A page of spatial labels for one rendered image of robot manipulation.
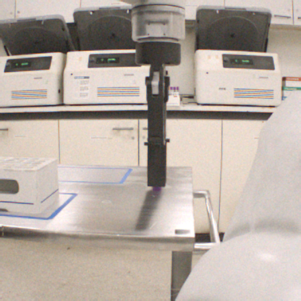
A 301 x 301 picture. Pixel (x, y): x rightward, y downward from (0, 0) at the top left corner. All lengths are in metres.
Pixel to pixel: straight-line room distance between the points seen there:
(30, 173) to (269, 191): 0.42
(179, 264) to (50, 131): 2.19
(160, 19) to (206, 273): 0.52
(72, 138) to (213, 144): 0.88
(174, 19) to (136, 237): 0.35
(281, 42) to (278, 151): 3.11
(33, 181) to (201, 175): 2.05
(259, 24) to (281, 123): 2.70
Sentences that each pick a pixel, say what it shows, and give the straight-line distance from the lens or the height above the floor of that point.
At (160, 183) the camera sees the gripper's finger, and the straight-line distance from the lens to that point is 0.67.
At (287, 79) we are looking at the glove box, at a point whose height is 1.10.
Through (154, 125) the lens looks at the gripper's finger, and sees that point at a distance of 0.62.
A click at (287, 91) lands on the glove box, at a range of 3.02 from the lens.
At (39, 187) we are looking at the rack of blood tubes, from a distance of 0.56.
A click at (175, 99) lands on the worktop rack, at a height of 0.94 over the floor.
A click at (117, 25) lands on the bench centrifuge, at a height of 1.46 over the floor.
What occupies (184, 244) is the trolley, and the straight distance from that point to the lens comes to 0.47.
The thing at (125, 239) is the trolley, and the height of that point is 0.81.
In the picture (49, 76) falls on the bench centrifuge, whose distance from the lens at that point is 2.60.
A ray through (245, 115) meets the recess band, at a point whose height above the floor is 0.85.
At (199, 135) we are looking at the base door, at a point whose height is 0.72.
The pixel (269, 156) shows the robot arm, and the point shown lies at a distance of 0.18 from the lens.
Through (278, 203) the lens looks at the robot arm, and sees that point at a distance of 0.16.
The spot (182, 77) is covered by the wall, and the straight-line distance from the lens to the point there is 3.12.
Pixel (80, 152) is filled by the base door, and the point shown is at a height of 0.61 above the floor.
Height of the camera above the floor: 0.98
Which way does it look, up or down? 8 degrees down
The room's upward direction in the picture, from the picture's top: straight up
